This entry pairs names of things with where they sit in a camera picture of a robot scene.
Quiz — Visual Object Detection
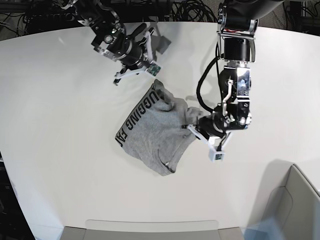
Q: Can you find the black cable bundle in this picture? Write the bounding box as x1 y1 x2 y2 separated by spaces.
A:
142 0 220 24

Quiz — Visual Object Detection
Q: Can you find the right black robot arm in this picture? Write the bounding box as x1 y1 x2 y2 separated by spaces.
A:
59 0 161 85

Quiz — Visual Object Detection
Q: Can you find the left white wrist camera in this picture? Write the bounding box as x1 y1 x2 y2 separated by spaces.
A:
208 149 225 162

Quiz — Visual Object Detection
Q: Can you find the grey bin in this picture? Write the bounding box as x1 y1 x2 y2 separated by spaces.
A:
60 219 244 240
262 165 320 240

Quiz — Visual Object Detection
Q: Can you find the grey T-shirt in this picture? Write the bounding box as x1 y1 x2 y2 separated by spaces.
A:
114 79 203 176

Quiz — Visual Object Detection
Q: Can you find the grey bin at bottom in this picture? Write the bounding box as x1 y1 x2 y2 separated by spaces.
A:
60 219 244 240

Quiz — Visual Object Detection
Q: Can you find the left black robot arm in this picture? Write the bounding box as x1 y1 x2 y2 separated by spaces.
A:
187 0 282 161

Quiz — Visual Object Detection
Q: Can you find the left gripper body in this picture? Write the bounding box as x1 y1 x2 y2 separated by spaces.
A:
181 113 232 153

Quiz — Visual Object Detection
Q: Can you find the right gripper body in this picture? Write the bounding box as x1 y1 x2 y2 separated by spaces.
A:
113 22 156 85

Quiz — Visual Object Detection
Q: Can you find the grey bin at right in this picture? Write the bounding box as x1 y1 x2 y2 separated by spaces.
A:
262 165 320 240

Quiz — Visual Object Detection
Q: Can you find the blue translucent object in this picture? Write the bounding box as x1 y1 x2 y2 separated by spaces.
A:
241 217 284 240

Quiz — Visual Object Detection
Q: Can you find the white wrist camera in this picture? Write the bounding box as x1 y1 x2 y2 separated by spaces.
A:
208 149 225 162
145 61 162 78

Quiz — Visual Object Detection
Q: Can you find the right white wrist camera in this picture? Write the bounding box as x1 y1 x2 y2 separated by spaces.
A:
145 61 162 78

